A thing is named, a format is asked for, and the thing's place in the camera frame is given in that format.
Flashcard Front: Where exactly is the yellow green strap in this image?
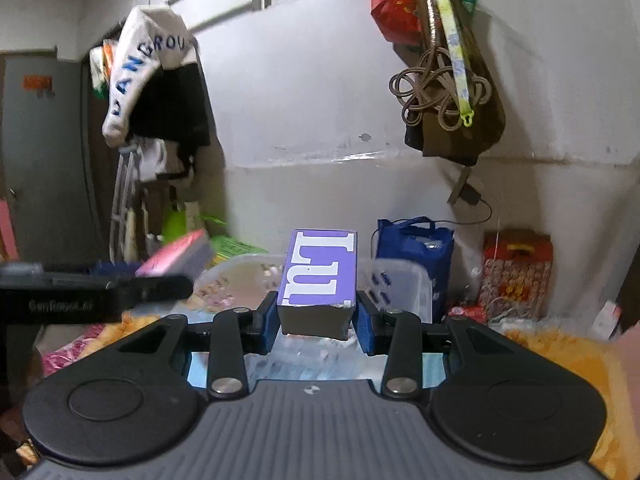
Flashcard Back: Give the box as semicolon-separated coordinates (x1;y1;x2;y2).
420;0;475;128

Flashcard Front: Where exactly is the purple white box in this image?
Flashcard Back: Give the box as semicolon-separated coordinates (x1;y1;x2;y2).
276;228;360;342

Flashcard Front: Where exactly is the red patterned gift bag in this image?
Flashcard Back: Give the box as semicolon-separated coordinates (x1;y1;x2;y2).
477;230;555;321

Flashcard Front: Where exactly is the small white red box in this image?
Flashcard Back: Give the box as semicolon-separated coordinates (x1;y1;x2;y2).
587;300;623;343

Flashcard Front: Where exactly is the magenta floral cloth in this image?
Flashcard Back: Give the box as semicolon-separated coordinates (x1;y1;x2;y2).
42;331;108;377

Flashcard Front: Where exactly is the brown hanging bag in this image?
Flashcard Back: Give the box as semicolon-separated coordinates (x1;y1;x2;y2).
404;0;507;167

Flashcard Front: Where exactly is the brown wall socket board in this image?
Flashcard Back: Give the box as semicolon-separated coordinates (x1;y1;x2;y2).
446;166;473;206

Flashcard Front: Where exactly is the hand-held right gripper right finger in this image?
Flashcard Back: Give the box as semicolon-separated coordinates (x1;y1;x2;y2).
352;291;521;402

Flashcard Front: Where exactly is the coiled beige rope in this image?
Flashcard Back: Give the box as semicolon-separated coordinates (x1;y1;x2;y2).
389;47;493;133

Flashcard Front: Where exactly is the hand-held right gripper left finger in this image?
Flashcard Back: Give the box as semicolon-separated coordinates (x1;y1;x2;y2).
112;291;280;402

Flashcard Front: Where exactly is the black cable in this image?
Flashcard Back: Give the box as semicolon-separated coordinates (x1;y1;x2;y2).
432;199;494;226

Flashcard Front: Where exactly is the red white tissue pack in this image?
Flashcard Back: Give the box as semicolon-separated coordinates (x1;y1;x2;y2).
135;228;213;278

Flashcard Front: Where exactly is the grey door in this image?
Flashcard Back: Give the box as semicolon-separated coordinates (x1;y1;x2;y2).
0;50;108;262

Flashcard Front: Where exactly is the yellow patterned blanket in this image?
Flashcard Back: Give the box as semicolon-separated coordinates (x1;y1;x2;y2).
0;310;637;480

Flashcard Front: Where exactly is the white black hanging sweatshirt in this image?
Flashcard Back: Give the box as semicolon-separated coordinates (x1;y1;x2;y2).
102;5;213;181

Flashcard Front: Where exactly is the red hanging bag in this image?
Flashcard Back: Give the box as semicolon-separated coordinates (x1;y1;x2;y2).
370;0;424;46

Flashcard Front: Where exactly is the green printed packet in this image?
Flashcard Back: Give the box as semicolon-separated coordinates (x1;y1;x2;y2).
210;236;271;266

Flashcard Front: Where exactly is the printed plastic bag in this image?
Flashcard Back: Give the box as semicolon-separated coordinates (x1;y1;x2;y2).
89;40;121;102

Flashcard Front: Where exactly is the blue shopping bag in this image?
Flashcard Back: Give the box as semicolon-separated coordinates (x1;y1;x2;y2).
372;216;456;323

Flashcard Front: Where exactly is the metal crutch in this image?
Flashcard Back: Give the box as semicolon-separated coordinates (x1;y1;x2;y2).
109;145;146;264

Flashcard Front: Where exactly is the green shopping bag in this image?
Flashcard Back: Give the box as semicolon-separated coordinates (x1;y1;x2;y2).
160;200;228;248

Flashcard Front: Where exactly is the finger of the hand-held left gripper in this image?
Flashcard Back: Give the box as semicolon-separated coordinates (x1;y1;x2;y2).
107;273;194;312
0;259;146;278

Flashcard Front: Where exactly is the pink blanket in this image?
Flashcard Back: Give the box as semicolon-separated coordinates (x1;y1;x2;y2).
612;320;640;480

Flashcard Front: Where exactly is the clear plastic basket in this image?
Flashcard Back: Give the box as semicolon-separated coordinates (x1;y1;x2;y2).
192;254;434;380

